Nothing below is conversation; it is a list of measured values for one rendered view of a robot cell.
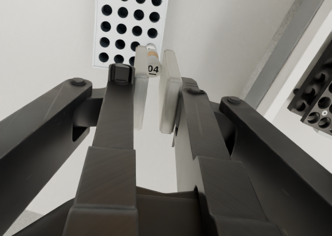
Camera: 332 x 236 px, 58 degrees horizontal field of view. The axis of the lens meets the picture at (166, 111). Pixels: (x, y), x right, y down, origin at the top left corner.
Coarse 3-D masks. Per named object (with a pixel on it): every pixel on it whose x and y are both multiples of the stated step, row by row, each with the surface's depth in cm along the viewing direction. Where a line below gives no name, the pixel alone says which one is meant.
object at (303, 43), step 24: (312, 0) 30; (312, 24) 29; (288, 48) 31; (312, 48) 28; (264, 72) 34; (288, 72) 30; (264, 96) 32; (288, 96) 37; (288, 120) 38; (312, 144) 40
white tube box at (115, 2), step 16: (96, 0) 35; (112, 0) 35; (128, 0) 35; (144, 0) 38; (160, 0) 38; (96, 16) 35; (112, 16) 36; (128, 16) 36; (144, 16) 36; (160, 16) 36; (96, 32) 36; (112, 32) 36; (128, 32) 37; (144, 32) 37; (160, 32) 37; (96, 48) 37; (112, 48) 37; (128, 48) 37; (160, 48) 37; (96, 64) 38; (128, 64) 38
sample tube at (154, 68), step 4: (148, 52) 24; (152, 52) 23; (156, 52) 24; (148, 56) 22; (152, 56) 22; (156, 56) 23; (148, 60) 21; (152, 60) 21; (156, 60) 21; (148, 64) 21; (152, 64) 21; (156, 64) 21; (160, 64) 21; (148, 68) 21; (152, 68) 21; (156, 68) 21; (160, 68) 21; (152, 72) 21; (156, 72) 21; (160, 72) 21; (152, 76) 21; (156, 76) 21
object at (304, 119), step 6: (312, 108) 30; (306, 114) 31; (318, 114) 31; (300, 120) 31; (306, 120) 31; (312, 120) 31; (318, 120) 31; (330, 120) 31; (312, 126) 31; (318, 126) 31; (324, 126) 31; (324, 132) 31; (330, 132) 31
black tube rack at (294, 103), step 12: (324, 60) 31; (312, 72) 32; (324, 72) 32; (312, 84) 32; (324, 84) 32; (300, 96) 33; (312, 96) 33; (324, 96) 30; (288, 108) 34; (300, 108) 34; (324, 108) 30; (324, 120) 34
